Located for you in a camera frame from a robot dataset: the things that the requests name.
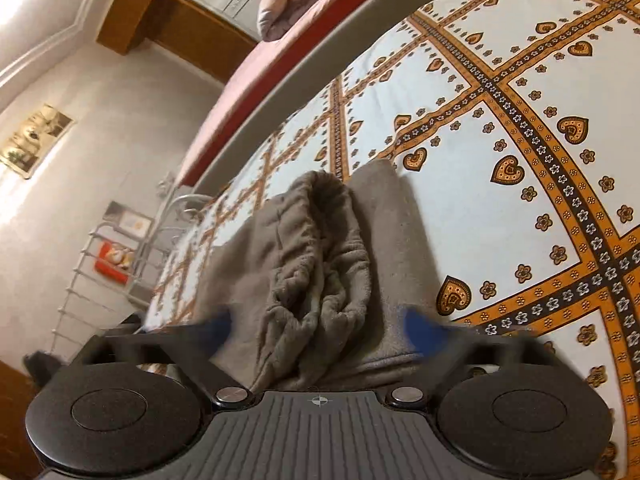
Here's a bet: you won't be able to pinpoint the small framed picture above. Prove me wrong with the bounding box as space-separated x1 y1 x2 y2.
102 201 154 241

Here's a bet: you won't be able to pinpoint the white metal bed frame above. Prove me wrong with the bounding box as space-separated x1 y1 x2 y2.
50 174 213 363

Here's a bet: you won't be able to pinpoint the wall poster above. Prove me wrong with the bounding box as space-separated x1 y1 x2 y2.
0 104 77 180

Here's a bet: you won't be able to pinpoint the heart patterned bed sheet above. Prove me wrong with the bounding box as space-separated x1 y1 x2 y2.
145 0 640 480

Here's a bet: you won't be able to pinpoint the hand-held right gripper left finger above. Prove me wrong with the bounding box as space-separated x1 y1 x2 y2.
79 309 252 405

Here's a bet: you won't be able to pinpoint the large bed with pink sheet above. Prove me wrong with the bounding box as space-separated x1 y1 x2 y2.
175 0 488 197

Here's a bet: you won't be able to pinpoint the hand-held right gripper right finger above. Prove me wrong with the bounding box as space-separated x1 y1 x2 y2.
392 307 562 405

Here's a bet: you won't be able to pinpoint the grey pants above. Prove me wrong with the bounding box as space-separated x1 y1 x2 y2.
191 160 447 395

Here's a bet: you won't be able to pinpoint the pink folded quilt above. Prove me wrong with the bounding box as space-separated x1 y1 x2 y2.
256 0 353 44

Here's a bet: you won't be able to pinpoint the wooden overhead cabinet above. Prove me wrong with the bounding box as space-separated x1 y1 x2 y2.
96 0 171 57

